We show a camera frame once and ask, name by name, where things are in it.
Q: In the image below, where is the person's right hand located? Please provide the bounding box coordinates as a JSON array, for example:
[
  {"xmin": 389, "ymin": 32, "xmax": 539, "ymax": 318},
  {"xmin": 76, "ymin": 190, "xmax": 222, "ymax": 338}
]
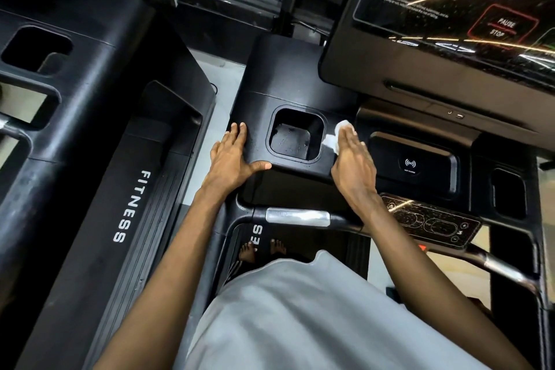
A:
[{"xmin": 331, "ymin": 125, "xmax": 383, "ymax": 217}]

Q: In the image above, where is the small white wipe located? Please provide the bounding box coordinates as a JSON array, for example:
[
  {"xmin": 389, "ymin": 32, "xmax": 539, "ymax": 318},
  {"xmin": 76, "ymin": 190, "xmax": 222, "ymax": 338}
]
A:
[{"xmin": 321, "ymin": 119, "xmax": 357, "ymax": 155}]

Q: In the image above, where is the black treadmill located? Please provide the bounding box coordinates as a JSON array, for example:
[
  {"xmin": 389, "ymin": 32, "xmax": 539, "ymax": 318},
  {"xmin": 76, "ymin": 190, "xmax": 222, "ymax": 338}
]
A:
[
  {"xmin": 0, "ymin": 0, "xmax": 218, "ymax": 370},
  {"xmin": 173, "ymin": 0, "xmax": 555, "ymax": 370}
]

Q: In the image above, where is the person's left forearm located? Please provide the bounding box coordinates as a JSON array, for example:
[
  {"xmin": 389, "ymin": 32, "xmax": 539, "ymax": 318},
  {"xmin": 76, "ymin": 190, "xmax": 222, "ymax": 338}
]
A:
[{"xmin": 94, "ymin": 192, "xmax": 225, "ymax": 370}]

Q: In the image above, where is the person's right forearm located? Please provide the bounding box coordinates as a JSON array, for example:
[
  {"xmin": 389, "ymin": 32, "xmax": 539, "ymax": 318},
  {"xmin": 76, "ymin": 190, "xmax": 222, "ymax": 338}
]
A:
[{"xmin": 360, "ymin": 201, "xmax": 534, "ymax": 370}]

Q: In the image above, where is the person's left hand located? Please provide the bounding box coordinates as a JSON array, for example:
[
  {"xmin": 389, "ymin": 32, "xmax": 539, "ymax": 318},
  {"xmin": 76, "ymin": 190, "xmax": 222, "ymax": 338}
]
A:
[{"xmin": 198, "ymin": 121, "xmax": 273, "ymax": 204}]

